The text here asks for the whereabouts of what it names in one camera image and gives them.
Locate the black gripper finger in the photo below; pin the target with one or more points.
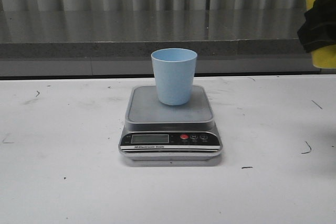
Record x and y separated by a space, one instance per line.
318 30

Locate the light blue plastic cup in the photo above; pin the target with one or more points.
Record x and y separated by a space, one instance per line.
174 70

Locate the silver digital kitchen scale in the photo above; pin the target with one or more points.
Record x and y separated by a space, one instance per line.
154 131

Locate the grey stone counter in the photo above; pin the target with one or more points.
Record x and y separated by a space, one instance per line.
119 43

